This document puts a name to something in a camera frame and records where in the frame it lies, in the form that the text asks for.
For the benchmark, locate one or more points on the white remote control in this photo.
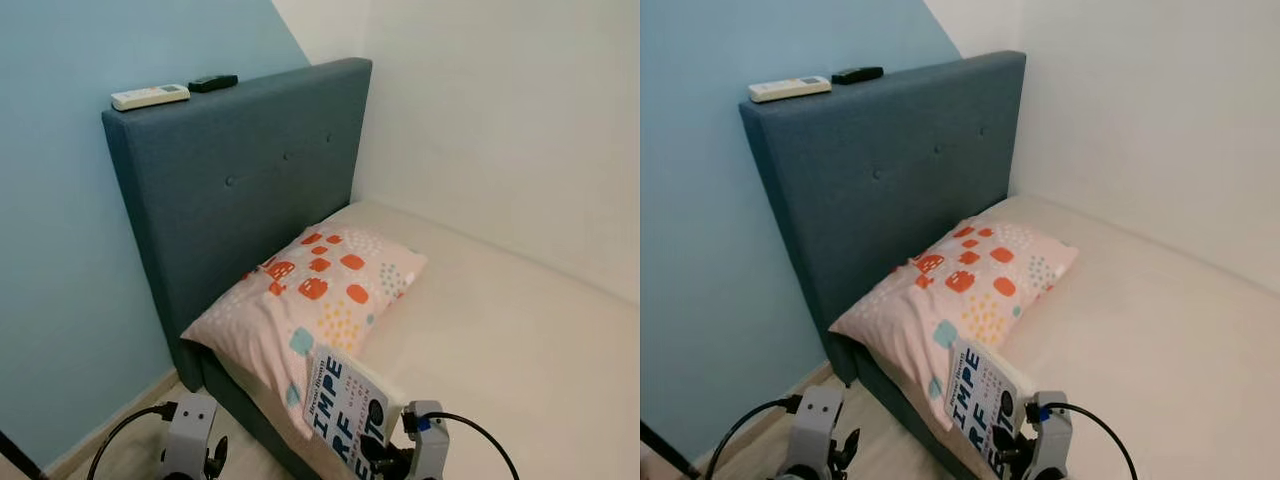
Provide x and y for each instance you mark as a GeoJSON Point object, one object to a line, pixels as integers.
{"type": "Point", "coordinates": [150, 97]}
{"type": "Point", "coordinates": [790, 89]}

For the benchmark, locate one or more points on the white book with blue letters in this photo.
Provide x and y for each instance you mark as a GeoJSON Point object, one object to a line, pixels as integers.
{"type": "Point", "coordinates": [975, 400]}
{"type": "Point", "coordinates": [335, 410]}

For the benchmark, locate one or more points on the teal upholstered headboard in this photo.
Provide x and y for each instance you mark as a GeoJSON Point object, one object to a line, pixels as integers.
{"type": "Point", "coordinates": [230, 190]}
{"type": "Point", "coordinates": [880, 180]}

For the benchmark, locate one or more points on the small black remote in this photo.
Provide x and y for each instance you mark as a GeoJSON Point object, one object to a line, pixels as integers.
{"type": "Point", "coordinates": [857, 75]}
{"type": "Point", "coordinates": [213, 83]}

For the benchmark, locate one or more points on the mattress with beige sheet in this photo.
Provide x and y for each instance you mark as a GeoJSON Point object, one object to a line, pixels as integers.
{"type": "Point", "coordinates": [1150, 350]}
{"type": "Point", "coordinates": [500, 350]}

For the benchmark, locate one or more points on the pink pillow with orange spots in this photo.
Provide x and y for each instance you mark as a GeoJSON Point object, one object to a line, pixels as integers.
{"type": "Point", "coordinates": [290, 310]}
{"type": "Point", "coordinates": [930, 300]}

